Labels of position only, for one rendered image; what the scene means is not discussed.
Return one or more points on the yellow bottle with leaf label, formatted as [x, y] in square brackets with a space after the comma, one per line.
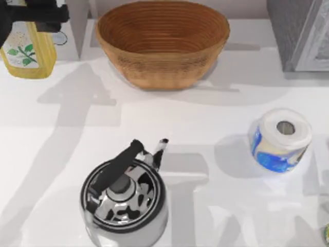
[30, 55]

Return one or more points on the pale grey rounded box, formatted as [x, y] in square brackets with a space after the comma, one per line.
[61, 38]

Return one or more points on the brown woven basket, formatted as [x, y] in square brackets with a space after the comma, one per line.
[162, 43]

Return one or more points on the white and blue paper roll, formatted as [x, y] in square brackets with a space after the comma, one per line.
[281, 141]

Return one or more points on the green and yellow round item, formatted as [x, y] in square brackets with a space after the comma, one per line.
[326, 232]

